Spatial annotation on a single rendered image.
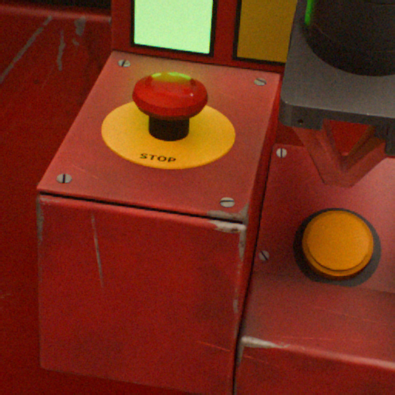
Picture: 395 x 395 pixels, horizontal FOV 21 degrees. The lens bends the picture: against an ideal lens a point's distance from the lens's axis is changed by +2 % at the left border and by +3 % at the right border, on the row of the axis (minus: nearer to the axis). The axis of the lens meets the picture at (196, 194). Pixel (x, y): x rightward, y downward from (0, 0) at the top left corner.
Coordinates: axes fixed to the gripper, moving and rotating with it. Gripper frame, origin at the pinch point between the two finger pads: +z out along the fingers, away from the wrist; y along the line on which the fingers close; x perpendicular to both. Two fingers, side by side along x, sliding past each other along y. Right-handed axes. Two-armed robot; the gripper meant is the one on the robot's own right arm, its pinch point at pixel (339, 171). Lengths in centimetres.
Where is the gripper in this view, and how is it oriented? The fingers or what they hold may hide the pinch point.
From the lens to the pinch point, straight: 53.3
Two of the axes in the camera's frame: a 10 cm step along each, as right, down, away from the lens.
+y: 1.8, -7.4, 6.4
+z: -0.2, 6.5, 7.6
